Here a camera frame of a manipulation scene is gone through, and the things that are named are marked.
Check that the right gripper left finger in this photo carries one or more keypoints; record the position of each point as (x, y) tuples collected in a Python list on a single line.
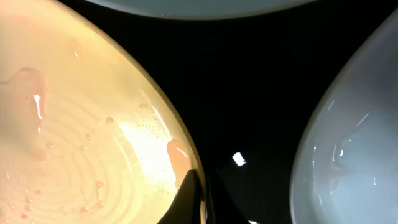
[(183, 202)]

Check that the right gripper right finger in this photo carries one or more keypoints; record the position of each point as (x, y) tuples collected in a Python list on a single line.
[(220, 206)]

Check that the yellow plate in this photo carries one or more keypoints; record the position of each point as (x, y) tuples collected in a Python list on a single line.
[(87, 136)]

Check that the light blue plate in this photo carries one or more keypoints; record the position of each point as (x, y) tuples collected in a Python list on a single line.
[(199, 10), (345, 168)]

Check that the black round tray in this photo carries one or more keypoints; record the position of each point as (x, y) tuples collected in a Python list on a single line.
[(246, 88)]

